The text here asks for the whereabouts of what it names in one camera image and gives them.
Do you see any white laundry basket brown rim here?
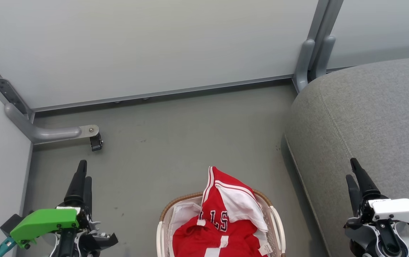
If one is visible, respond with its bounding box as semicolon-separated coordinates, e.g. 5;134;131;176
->
156;189;286;257

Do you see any red garment with white patches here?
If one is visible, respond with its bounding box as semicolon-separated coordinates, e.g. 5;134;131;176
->
172;214;267;257

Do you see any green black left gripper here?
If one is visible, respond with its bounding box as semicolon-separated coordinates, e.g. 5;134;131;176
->
10;160;118;257

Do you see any grey partition post foot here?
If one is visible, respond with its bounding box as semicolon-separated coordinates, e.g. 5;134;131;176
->
310;0;344;81
293;0;330;94

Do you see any grey partition foot bar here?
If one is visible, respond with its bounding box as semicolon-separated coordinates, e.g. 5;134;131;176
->
5;103;100;145

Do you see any grey fabric sofa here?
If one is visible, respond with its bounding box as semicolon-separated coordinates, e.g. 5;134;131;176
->
285;55;409;257

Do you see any grey partition bottom rail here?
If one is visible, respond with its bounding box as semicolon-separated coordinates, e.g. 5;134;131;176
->
30;74;294;113

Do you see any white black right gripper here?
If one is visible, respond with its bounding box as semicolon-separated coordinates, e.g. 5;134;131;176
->
344;158;409;234

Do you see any red lettered basketball jersey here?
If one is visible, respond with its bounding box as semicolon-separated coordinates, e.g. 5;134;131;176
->
198;166;274;256

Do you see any dark grey post bracket plate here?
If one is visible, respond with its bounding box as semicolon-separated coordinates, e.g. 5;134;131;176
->
0;78;30;115

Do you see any black caster wheel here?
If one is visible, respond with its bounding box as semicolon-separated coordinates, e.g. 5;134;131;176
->
90;133;103;152

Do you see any left black cable teal plug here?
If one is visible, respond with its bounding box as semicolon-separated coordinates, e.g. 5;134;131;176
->
0;237;16;257

